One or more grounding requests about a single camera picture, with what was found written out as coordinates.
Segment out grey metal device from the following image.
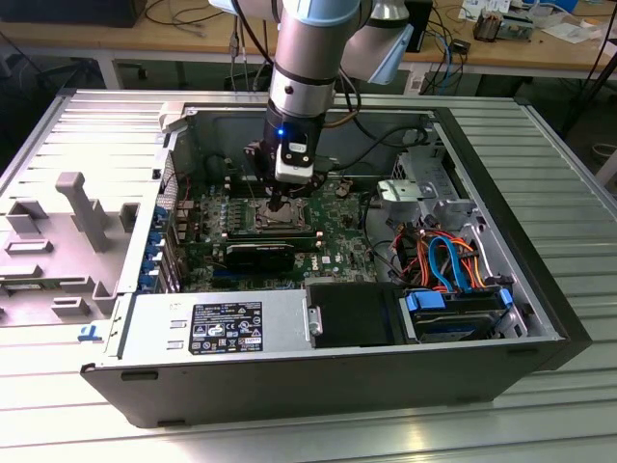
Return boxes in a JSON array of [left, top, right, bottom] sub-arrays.
[[498, 14, 536, 42]]

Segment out large black box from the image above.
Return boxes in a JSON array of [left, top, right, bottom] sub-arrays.
[[0, 0, 142, 29]]

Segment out black braided cable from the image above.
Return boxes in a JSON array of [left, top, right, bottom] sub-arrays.
[[321, 67, 431, 171]]

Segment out black office chair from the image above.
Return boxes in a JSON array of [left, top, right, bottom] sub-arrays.
[[0, 51, 105, 163]]

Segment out orange power wire bundle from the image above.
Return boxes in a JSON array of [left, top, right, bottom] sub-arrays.
[[407, 230, 484, 291]]

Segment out blue flat data wire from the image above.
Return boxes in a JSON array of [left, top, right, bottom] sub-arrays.
[[426, 232, 478, 296]]

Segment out CPU socket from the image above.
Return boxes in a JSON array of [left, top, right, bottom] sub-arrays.
[[253, 195, 310, 232]]

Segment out black graphics card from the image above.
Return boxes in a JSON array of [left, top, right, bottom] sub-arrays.
[[223, 240, 297, 273]]

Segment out hard disk blue carrier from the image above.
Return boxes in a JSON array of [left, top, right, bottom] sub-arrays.
[[404, 287, 515, 322]]

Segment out white paper sheet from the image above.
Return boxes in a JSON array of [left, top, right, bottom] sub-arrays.
[[540, 14, 606, 45]]

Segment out black PC case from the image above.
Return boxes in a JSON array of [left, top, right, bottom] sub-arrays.
[[79, 98, 593, 429]]

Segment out green motherboard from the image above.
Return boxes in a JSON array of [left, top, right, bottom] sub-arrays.
[[180, 177, 383, 293]]

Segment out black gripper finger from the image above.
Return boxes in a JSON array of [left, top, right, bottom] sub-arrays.
[[288, 172, 326, 201], [243, 138, 291, 214]]

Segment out printed paper sheets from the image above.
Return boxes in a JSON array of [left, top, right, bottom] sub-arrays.
[[457, 0, 512, 21]]

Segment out blue expansion slot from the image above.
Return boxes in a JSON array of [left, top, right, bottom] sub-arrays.
[[213, 270, 252, 286]]

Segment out black tower box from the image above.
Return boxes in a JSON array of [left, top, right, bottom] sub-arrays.
[[407, 0, 435, 54]]

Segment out silver perforated drive cage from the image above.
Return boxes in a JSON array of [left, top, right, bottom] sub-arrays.
[[392, 125, 483, 232]]

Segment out wooden desk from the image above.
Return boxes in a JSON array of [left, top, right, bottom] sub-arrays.
[[0, 0, 617, 81]]

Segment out brown metal heat sink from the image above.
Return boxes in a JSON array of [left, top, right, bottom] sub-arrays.
[[471, 12, 503, 43]]

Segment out silver power supply unit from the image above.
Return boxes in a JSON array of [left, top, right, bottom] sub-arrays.
[[102, 288, 309, 362]]

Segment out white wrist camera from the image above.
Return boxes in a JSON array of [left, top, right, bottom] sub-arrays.
[[274, 139, 317, 184]]

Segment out silver metal drive bracket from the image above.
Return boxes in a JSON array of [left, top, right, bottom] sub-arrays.
[[377, 177, 435, 221]]

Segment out green RAM stick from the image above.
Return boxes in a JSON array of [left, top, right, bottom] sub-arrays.
[[0, 282, 62, 293]]

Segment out grey case latch handle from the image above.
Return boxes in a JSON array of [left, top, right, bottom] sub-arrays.
[[156, 100, 188, 135]]

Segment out grey plastic parts rack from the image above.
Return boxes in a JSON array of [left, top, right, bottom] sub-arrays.
[[0, 171, 146, 330]]

